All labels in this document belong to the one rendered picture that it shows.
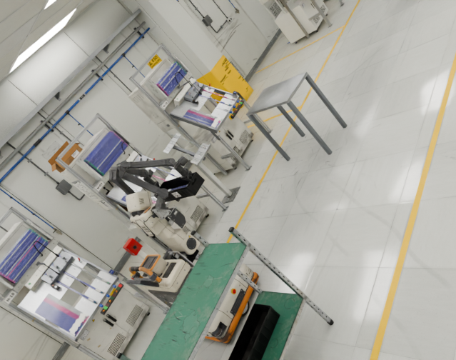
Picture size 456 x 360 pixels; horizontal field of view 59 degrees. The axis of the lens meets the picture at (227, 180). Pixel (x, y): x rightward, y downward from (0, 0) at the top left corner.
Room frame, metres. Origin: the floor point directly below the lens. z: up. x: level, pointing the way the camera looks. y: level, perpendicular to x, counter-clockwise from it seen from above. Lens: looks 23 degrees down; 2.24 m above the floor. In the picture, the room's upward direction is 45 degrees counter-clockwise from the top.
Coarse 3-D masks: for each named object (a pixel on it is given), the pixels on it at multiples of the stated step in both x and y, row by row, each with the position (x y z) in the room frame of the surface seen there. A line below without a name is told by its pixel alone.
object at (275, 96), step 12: (276, 84) 4.37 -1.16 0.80; (288, 84) 4.08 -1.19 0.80; (300, 84) 3.89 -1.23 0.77; (312, 84) 3.96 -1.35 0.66; (264, 96) 4.37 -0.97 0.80; (276, 96) 4.08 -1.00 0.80; (288, 96) 3.82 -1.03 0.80; (324, 96) 3.96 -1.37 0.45; (252, 108) 4.39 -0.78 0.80; (264, 108) 4.10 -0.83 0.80; (252, 120) 4.38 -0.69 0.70; (288, 120) 4.57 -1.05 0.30; (300, 120) 3.80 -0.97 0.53; (264, 132) 4.37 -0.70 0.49; (300, 132) 4.55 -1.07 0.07; (312, 132) 3.78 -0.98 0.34; (276, 144) 4.37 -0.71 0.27; (324, 144) 3.78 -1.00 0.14; (288, 156) 4.38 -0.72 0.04
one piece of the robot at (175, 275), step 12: (168, 264) 3.00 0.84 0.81; (180, 264) 2.88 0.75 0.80; (144, 276) 3.17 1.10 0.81; (168, 276) 2.84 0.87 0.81; (180, 276) 2.83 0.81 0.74; (144, 288) 3.19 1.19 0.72; (156, 288) 2.98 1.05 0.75; (168, 288) 2.79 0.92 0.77; (180, 288) 2.81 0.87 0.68; (168, 300) 3.04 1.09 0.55
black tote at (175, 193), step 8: (200, 176) 3.25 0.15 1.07; (168, 184) 3.69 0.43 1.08; (176, 184) 3.60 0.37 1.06; (184, 184) 3.51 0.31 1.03; (192, 184) 3.19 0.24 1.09; (200, 184) 3.22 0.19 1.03; (168, 192) 3.42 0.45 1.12; (176, 192) 3.33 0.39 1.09; (184, 192) 3.24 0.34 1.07; (192, 192) 3.16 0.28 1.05; (168, 200) 3.52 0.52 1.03
